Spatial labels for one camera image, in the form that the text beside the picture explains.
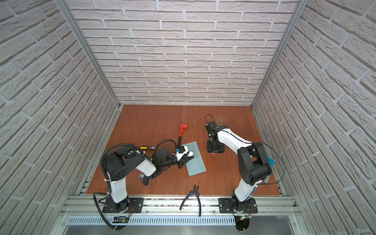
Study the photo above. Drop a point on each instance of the red black pipe wrench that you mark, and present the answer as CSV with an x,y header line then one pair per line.
x,y
183,127

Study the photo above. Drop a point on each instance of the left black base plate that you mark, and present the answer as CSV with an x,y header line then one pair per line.
x,y
125,206

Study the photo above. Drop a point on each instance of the white slotted cable duct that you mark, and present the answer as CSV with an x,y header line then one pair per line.
x,y
149,220

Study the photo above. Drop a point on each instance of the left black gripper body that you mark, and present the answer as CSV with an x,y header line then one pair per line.
x,y
181,162

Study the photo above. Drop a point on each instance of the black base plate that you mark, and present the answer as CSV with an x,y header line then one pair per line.
x,y
125,206
232,205

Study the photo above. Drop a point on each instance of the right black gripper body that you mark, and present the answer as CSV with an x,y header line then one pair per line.
x,y
215,147

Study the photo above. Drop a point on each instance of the grey blue work glove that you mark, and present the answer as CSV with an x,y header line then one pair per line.
x,y
271,161

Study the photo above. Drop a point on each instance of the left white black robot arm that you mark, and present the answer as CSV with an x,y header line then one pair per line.
x,y
118,161

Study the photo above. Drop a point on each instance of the small black clip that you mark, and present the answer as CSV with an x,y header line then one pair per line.
x,y
145,179

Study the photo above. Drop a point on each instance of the aluminium frame rail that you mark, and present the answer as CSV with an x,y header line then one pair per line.
x,y
156,205

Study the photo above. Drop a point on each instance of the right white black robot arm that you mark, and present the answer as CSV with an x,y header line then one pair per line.
x,y
254,166

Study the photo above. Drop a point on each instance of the yellow black screwdriver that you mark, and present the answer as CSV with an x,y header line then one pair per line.
x,y
147,147

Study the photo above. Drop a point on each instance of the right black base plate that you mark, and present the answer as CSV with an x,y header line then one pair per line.
x,y
232,205

